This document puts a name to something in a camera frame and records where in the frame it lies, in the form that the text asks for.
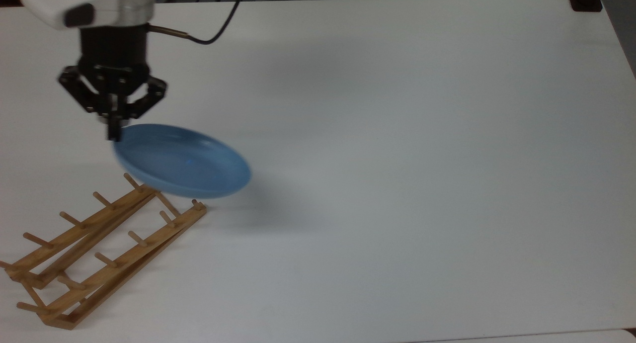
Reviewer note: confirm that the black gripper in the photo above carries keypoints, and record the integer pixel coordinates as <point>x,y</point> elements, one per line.
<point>114,59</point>

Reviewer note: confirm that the blue plastic plate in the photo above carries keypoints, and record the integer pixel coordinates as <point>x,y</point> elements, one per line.
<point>184,159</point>

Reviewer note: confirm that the wooden plate rack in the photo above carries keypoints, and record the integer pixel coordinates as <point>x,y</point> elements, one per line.
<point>149,244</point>

